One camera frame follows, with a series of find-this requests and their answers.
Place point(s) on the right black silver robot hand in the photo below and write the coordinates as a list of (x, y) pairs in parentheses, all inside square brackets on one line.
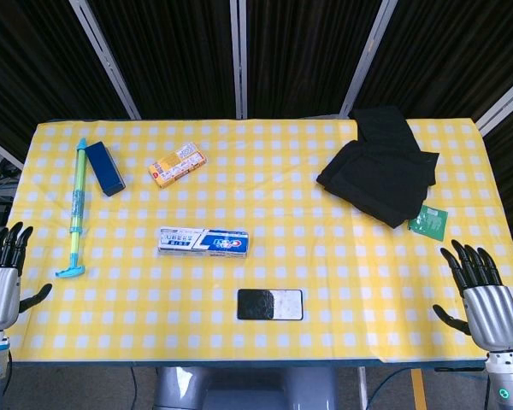
[(491, 316)]

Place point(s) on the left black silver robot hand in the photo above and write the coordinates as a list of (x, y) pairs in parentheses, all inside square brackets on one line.
[(0, 294)]

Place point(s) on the white blue toothpaste box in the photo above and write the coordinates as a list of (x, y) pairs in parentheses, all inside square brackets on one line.
[(203, 242)]

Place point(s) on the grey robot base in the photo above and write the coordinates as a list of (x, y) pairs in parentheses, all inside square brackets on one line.
[(243, 390)]

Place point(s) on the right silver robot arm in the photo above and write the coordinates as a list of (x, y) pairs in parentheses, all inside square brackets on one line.
[(508, 384)]

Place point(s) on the dark blue box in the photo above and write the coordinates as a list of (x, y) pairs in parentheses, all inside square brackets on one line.
[(104, 168)]

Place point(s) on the yellow medicine box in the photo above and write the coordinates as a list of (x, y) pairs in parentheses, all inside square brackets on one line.
[(178, 165)]

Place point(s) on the green packet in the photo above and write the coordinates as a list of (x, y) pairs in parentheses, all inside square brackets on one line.
[(429, 222)]

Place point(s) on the green blue toy pump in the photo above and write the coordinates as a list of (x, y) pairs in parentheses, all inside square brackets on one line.
[(78, 200)]

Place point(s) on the black folded cloth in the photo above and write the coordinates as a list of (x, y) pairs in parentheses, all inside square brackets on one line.
[(380, 175)]

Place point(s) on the black smartphone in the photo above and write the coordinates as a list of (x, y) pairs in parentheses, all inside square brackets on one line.
[(269, 304)]

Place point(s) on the yellow white checked tablecloth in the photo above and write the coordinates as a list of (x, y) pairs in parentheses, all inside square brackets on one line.
[(282, 205)]

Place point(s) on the white partition frame post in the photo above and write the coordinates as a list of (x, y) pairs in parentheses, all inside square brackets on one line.
[(2, 151), (111, 64), (502, 102), (363, 64), (240, 64)]

